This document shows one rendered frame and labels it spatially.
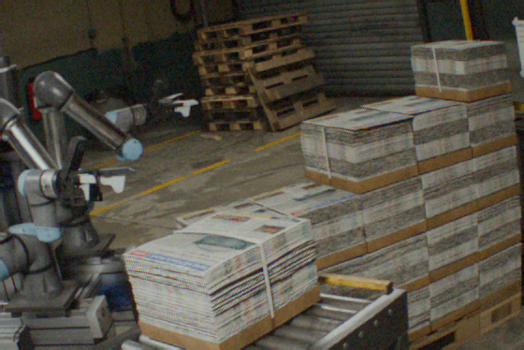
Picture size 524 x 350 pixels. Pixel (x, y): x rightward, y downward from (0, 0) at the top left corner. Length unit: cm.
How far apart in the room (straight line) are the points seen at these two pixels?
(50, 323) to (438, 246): 158
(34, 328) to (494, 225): 197
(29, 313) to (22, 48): 747
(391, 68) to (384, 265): 755
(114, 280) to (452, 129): 142
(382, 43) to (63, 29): 431
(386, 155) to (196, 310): 130
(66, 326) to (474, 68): 189
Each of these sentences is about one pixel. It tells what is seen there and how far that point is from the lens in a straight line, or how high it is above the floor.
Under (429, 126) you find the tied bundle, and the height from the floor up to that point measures 101.
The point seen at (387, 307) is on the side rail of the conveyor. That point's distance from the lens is 191.
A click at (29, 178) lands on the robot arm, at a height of 124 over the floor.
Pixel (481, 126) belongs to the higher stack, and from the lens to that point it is 312.
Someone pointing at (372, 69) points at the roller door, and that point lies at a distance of 1049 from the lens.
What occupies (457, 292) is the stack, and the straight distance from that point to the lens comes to 320.
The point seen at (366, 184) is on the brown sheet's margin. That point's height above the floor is 86.
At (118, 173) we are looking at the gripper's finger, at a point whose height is 122.
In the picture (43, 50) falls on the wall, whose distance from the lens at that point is 979.
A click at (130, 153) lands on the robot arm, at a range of 272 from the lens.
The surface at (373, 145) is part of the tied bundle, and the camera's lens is 279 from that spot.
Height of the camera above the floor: 158
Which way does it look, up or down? 13 degrees down
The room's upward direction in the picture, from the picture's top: 9 degrees counter-clockwise
